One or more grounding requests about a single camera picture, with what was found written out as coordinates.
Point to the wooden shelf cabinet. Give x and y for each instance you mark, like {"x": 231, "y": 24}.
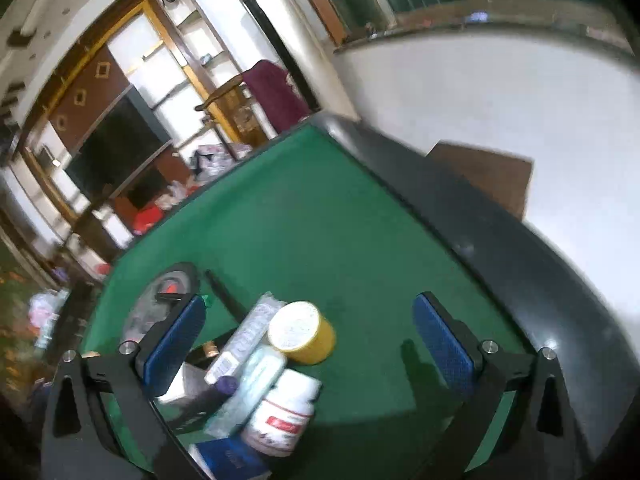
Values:
{"x": 103, "y": 104}

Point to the grey round table centre disc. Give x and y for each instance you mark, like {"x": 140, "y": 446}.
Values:
{"x": 179, "y": 279}

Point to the black television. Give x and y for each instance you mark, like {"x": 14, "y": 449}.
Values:
{"x": 122, "y": 141}

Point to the wooden chair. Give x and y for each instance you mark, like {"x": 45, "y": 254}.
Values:
{"x": 233, "y": 107}

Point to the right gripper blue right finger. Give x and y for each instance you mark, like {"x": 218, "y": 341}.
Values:
{"x": 538, "y": 439}

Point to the brown cardboard piece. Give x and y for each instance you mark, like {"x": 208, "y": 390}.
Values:
{"x": 502, "y": 177}

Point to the pile of clothes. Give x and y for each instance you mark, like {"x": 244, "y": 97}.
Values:
{"x": 208, "y": 161}

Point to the black gold lipstick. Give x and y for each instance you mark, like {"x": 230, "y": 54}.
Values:
{"x": 203, "y": 355}

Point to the black purple art marker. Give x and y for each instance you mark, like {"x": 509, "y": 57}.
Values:
{"x": 196, "y": 412}

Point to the black marker blue cap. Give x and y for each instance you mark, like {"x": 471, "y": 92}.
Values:
{"x": 221, "y": 291}

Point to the white standing air conditioner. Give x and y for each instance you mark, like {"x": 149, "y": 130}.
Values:
{"x": 286, "y": 28}

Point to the yellow jar white lid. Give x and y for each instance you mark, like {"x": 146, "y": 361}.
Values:
{"x": 302, "y": 333}

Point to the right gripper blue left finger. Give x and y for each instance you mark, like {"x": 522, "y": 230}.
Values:
{"x": 78, "y": 439}

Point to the teal white tissue pack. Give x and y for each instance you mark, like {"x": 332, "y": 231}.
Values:
{"x": 260, "y": 372}

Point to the white red medicine box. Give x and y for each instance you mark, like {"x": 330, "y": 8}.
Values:
{"x": 246, "y": 338}

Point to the maroon cloth on chair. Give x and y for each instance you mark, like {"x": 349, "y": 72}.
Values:
{"x": 268, "y": 83}

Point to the blue white small box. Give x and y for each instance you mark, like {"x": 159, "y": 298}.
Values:
{"x": 229, "y": 459}

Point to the white pill bottle red label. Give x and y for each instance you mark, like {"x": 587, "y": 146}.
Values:
{"x": 283, "y": 414}

